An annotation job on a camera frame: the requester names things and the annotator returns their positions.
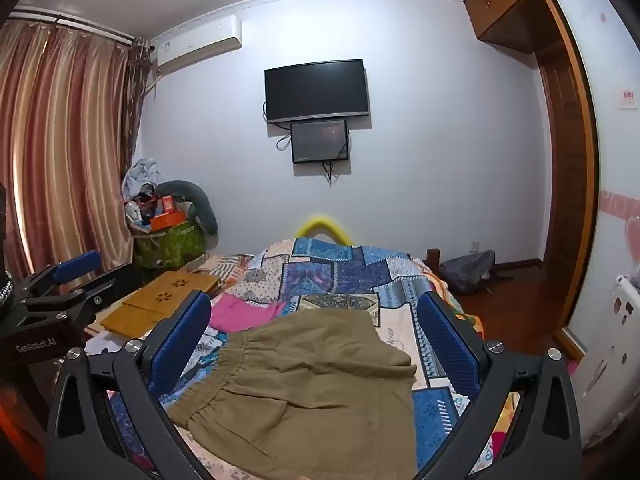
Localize white perforated plastic cabinet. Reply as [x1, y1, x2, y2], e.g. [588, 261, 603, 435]
[570, 275, 640, 453]

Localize black wall television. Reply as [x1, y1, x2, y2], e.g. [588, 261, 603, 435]
[264, 59, 372, 124]

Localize patchwork printed blanket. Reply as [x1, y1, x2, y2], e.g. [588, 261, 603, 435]
[85, 237, 516, 480]

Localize wooden overhead cabinet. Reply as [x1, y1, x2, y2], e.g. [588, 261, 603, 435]
[462, 0, 576, 57]

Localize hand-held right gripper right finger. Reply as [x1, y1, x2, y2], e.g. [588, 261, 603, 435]
[417, 291, 583, 480]

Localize white air conditioner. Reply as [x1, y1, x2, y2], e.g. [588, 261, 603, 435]
[151, 15, 243, 74]

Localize small black wall monitor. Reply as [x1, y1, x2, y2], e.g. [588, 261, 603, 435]
[291, 119, 350, 164]

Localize pink cloth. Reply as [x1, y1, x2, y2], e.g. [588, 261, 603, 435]
[207, 292, 288, 333]

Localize pale blue clothes pile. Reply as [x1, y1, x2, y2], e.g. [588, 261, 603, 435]
[122, 159, 162, 202]

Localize khaki pants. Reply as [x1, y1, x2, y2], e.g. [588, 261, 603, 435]
[162, 307, 418, 478]

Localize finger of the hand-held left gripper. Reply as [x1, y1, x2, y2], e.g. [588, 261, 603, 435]
[10, 251, 103, 305]
[22, 263, 146, 332]

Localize grey backpack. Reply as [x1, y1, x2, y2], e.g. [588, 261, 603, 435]
[439, 250, 496, 295]

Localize wooden door frame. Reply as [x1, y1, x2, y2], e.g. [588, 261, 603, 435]
[537, 0, 601, 358]

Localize curtain rail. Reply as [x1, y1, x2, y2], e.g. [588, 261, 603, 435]
[10, 7, 139, 42]

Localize green patterned box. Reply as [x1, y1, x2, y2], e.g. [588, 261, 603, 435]
[132, 219, 207, 271]

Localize orange box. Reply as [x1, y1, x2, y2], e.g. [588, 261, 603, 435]
[150, 210, 189, 233]

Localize yellow foam tube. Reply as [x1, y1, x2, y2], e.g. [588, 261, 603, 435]
[295, 214, 357, 244]

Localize frosted sliding door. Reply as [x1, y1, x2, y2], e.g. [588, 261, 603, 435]
[550, 0, 640, 311]

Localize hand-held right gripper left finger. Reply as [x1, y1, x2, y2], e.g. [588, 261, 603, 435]
[44, 290, 216, 480]

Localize yellow wooden lap tray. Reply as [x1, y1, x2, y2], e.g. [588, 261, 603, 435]
[100, 270, 223, 338]

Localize striped brown curtain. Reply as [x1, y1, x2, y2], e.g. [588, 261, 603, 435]
[0, 17, 152, 281]

